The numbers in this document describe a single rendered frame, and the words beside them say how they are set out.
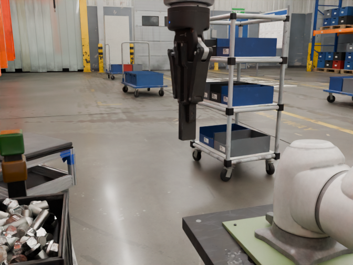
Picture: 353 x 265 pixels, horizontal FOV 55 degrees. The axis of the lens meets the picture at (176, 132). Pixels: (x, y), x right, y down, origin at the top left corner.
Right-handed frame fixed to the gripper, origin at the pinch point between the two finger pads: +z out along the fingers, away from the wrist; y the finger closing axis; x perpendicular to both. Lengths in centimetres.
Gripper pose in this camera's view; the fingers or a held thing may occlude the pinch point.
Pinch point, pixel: (187, 121)
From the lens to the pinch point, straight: 63.9
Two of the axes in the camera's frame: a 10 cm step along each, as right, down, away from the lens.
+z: -0.1, 9.8, 2.1
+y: -4.5, -1.9, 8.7
